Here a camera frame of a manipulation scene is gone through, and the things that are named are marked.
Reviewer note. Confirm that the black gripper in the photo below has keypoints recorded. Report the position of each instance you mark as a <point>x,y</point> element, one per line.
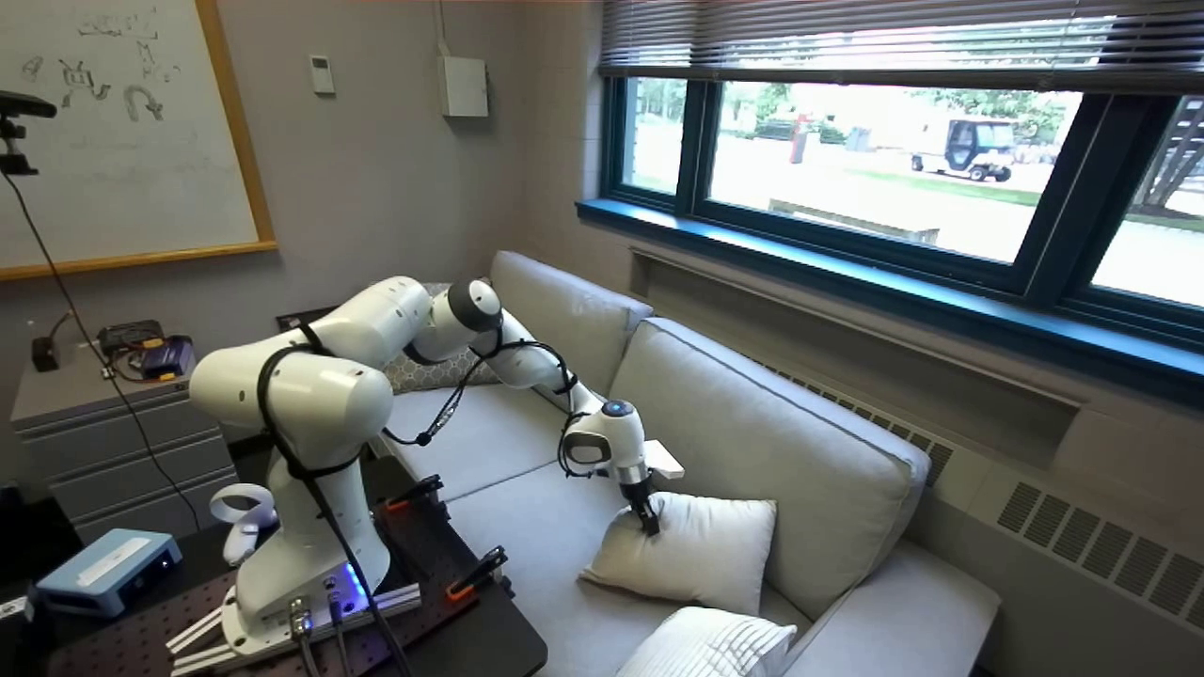
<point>637,489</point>

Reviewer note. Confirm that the small cream pleated pillow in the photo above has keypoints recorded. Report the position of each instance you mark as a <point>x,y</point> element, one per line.
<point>707,644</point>
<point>702,550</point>

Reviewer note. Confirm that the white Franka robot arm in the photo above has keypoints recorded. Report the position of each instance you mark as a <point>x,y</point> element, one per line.
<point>313,388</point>

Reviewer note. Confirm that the grey sofa seat cushion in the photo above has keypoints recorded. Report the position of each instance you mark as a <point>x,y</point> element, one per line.
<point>476,438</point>
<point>528,550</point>

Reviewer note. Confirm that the grey fabric sofa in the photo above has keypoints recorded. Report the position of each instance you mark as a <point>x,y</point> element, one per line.
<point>905,613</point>

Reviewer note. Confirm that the orange black clamp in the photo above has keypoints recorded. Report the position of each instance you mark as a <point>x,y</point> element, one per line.
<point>476,574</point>
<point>416,494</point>

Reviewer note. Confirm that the black robot table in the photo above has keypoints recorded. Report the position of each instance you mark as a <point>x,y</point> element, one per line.
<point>489,640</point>

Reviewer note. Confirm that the white VR controller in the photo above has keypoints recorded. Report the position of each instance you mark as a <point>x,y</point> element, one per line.
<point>240,512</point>

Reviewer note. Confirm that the dark vehicle outside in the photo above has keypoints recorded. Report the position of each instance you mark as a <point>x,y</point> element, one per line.
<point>963,148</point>

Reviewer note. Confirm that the small blue box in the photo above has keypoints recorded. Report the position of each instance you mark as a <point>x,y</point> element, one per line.
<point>171,363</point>

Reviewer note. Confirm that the grey window blinds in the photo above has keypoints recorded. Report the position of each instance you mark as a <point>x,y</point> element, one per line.
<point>876,31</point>

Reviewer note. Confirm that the grey drawer cabinet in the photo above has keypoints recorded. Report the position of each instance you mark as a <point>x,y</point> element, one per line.
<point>114,451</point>

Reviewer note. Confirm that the light blue box device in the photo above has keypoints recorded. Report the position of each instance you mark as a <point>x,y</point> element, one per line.
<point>107,565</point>

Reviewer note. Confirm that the small black object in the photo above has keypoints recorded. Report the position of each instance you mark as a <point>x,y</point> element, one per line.
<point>42,354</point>

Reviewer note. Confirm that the wood framed whiteboard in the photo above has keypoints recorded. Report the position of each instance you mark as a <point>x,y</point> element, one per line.
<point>125,151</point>

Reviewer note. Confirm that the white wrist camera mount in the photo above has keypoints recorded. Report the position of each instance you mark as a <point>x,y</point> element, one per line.
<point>662,458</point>

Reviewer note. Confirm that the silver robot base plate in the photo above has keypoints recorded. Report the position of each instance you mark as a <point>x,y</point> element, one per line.
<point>378,606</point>

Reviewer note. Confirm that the dark teal window frame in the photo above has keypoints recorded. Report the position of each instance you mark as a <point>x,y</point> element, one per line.
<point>697,143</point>

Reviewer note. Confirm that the grey wall heater cover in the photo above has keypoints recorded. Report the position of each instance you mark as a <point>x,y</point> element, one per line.
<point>1091,537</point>

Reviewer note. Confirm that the white wall box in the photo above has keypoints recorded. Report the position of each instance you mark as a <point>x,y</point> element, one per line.
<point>469,87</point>

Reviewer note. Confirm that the white wall thermostat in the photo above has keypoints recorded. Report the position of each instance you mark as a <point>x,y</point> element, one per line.
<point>324,76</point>

